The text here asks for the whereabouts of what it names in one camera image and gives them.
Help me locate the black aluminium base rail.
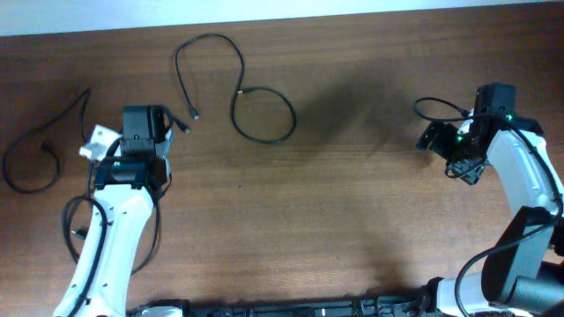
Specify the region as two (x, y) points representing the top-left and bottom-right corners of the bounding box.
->
(126, 295), (443, 317)

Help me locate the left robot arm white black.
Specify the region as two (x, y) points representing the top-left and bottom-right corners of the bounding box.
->
(54, 106), (174, 316)

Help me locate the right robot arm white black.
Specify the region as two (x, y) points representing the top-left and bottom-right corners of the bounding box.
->
(417, 83), (563, 316)

